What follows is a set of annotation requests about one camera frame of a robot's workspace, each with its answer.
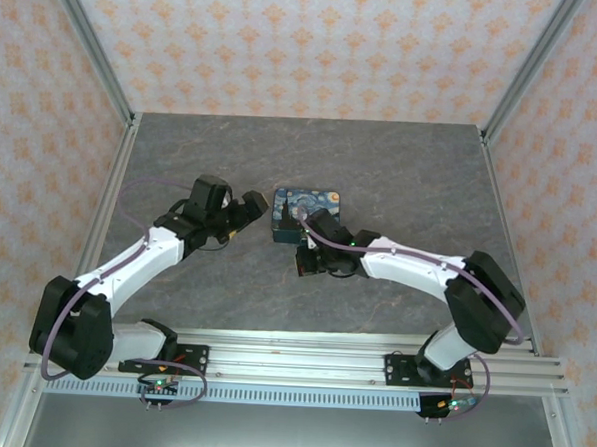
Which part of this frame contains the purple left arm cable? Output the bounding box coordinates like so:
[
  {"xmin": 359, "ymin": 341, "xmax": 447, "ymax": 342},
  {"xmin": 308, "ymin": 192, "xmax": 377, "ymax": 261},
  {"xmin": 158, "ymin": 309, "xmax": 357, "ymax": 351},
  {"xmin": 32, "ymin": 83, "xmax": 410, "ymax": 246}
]
[{"xmin": 38, "ymin": 171, "xmax": 220, "ymax": 411}]

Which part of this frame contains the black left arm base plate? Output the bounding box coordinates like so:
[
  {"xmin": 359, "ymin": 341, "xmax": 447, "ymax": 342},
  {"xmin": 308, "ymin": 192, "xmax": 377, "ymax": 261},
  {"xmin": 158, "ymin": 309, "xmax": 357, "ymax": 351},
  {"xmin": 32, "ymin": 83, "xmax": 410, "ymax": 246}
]
[{"xmin": 118, "ymin": 340, "xmax": 211, "ymax": 379}]

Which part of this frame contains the grey metal panel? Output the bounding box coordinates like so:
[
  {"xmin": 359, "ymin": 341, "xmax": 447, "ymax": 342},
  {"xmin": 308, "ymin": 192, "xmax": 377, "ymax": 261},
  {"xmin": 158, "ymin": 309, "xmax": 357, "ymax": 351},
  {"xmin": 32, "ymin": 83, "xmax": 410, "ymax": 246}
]
[{"xmin": 20, "ymin": 391, "xmax": 568, "ymax": 447}]

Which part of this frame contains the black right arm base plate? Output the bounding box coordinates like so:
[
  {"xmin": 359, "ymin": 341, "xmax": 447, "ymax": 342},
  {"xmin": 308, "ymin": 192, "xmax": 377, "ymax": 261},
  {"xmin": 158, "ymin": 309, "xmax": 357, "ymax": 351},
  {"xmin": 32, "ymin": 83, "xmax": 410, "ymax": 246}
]
[{"xmin": 382, "ymin": 352, "xmax": 473, "ymax": 392}]

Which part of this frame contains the blue painted tin box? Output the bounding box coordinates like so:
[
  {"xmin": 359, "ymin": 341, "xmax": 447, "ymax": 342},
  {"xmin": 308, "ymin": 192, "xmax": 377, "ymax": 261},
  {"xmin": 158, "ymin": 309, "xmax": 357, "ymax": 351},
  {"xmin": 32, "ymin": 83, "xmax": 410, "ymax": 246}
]
[{"xmin": 269, "ymin": 185, "xmax": 345, "ymax": 248}]

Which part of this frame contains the aluminium frame post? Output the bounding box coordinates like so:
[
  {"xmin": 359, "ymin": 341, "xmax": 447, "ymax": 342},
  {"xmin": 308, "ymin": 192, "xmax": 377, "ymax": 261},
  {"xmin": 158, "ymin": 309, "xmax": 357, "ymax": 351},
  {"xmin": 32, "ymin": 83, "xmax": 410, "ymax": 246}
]
[
  {"xmin": 35, "ymin": 0, "xmax": 144, "ymax": 129},
  {"xmin": 480, "ymin": 0, "xmax": 587, "ymax": 149}
]

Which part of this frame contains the aluminium side rail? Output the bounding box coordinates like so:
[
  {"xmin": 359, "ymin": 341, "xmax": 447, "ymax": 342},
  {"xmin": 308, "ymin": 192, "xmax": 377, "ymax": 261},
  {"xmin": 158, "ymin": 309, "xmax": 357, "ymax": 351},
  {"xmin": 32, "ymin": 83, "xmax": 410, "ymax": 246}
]
[
  {"xmin": 463, "ymin": 126, "xmax": 597, "ymax": 447},
  {"xmin": 0, "ymin": 105, "xmax": 144, "ymax": 447}
]

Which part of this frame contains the aluminium mounting rail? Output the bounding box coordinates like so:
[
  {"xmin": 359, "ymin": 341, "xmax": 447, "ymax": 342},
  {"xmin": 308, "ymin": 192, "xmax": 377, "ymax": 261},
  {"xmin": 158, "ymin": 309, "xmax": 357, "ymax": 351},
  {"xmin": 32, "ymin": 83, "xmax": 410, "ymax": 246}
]
[{"xmin": 22, "ymin": 318, "xmax": 571, "ymax": 399}]

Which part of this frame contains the small circuit board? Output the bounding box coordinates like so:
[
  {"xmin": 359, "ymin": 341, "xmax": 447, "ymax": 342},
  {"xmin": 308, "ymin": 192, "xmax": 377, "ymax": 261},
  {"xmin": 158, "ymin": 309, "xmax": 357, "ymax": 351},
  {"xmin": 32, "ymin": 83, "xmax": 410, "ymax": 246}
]
[
  {"xmin": 436, "ymin": 394, "xmax": 479, "ymax": 414},
  {"xmin": 136, "ymin": 374, "xmax": 180, "ymax": 398}
]

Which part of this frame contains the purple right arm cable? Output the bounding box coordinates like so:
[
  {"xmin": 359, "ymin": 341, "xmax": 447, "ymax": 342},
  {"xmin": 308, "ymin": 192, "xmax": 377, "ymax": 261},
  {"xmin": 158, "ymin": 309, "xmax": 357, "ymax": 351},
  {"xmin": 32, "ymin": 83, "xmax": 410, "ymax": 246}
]
[{"xmin": 287, "ymin": 206, "xmax": 533, "ymax": 426}]

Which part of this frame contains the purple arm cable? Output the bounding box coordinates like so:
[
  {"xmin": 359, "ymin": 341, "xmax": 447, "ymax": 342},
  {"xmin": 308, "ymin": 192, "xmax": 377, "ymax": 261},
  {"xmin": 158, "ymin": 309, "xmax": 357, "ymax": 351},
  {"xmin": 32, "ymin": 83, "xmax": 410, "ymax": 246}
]
[
  {"xmin": 38, "ymin": 171, "xmax": 220, "ymax": 411},
  {"xmin": 287, "ymin": 206, "xmax": 533, "ymax": 426}
]

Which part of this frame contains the slotted grey cable duct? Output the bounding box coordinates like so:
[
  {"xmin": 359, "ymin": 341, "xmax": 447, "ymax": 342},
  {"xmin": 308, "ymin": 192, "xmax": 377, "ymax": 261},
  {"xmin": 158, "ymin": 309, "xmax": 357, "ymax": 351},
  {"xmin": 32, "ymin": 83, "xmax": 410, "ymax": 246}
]
[{"xmin": 43, "ymin": 373, "xmax": 476, "ymax": 417}]

